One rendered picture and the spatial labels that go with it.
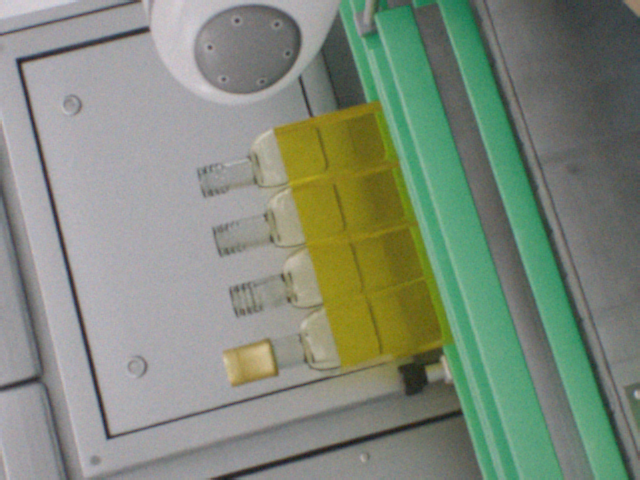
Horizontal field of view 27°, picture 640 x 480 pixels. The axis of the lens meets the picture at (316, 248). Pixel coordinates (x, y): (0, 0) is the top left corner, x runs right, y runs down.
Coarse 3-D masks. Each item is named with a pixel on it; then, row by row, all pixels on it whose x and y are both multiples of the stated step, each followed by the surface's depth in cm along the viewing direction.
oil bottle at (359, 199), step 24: (360, 168) 122; (384, 168) 122; (288, 192) 121; (312, 192) 121; (336, 192) 121; (360, 192) 121; (384, 192) 121; (408, 192) 121; (264, 216) 122; (288, 216) 120; (312, 216) 120; (336, 216) 120; (360, 216) 120; (384, 216) 121; (408, 216) 121; (288, 240) 120; (312, 240) 120
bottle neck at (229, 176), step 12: (204, 168) 123; (216, 168) 123; (228, 168) 123; (240, 168) 123; (204, 180) 123; (216, 180) 123; (228, 180) 123; (240, 180) 123; (252, 180) 123; (204, 192) 123; (216, 192) 123
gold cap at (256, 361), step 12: (240, 348) 119; (252, 348) 119; (264, 348) 118; (228, 360) 118; (240, 360) 118; (252, 360) 118; (264, 360) 118; (228, 372) 118; (240, 372) 118; (252, 372) 118; (264, 372) 118; (276, 372) 119; (240, 384) 119
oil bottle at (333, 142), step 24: (312, 120) 123; (336, 120) 123; (360, 120) 123; (384, 120) 123; (264, 144) 122; (288, 144) 122; (312, 144) 122; (336, 144) 122; (360, 144) 122; (384, 144) 122; (264, 168) 122; (288, 168) 122; (312, 168) 122; (336, 168) 122; (264, 192) 124
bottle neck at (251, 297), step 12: (276, 276) 121; (228, 288) 121; (240, 288) 120; (252, 288) 120; (264, 288) 120; (276, 288) 120; (240, 300) 120; (252, 300) 120; (264, 300) 120; (276, 300) 120; (240, 312) 120; (252, 312) 120
